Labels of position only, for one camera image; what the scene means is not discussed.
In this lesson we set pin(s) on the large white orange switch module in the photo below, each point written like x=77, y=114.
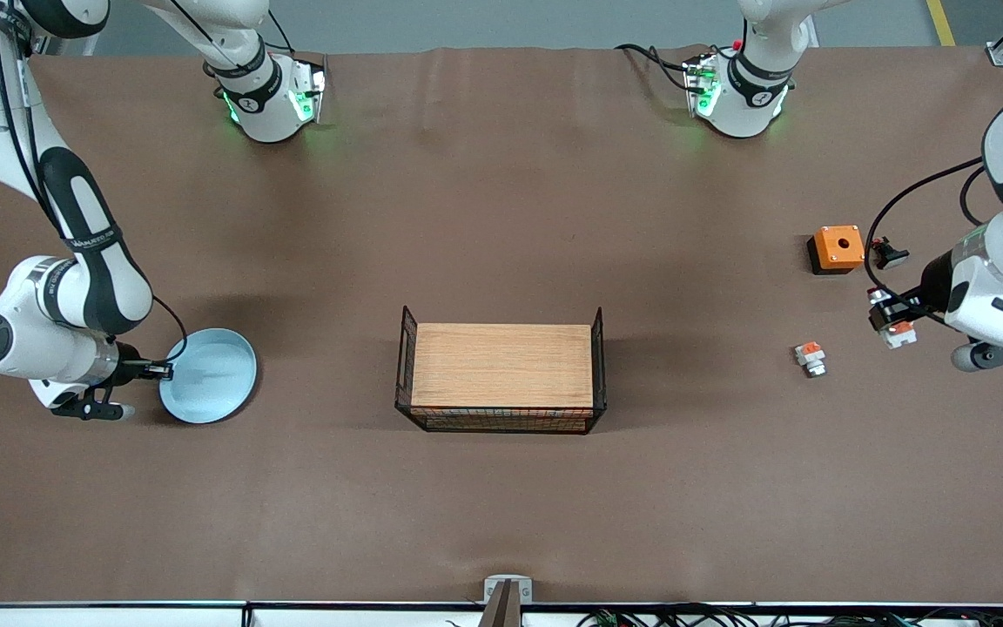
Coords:
x=902, y=338

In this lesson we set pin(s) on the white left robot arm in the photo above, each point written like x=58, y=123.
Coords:
x=754, y=96

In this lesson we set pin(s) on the small white orange switch module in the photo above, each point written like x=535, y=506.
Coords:
x=811, y=357

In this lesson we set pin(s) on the orange button enclosure box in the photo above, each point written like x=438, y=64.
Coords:
x=838, y=246

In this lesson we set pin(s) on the white table edge rail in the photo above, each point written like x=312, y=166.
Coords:
x=118, y=616

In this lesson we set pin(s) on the silver camera mount bracket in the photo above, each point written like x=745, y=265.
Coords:
x=508, y=592

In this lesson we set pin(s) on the brown table cover sheet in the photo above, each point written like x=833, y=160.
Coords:
x=501, y=218

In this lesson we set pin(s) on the light blue round plate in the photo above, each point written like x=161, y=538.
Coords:
x=210, y=379

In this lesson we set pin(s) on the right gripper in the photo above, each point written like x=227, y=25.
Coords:
x=129, y=367

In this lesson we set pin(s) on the black pushbutton with white cap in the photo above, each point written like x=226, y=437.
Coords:
x=889, y=256

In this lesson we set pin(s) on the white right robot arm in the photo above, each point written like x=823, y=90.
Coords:
x=92, y=261

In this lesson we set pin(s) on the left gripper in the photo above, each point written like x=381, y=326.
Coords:
x=933, y=283

